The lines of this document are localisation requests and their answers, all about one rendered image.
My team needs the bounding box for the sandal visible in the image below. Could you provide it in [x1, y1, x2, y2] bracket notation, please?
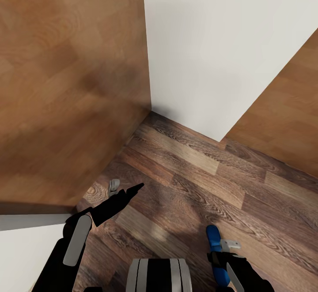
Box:
[206, 225, 231, 287]

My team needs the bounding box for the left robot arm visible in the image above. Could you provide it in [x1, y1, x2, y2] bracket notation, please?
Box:
[32, 179, 144, 292]

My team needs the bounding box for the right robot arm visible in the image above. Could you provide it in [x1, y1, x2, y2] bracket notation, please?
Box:
[207, 239, 275, 292]

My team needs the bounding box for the robot trunk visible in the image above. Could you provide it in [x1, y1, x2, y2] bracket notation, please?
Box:
[126, 258, 192, 292]

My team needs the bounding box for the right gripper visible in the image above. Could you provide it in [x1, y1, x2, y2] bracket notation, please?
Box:
[207, 251, 236, 270]

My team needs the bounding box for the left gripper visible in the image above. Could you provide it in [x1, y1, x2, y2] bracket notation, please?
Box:
[102, 183, 144, 219]

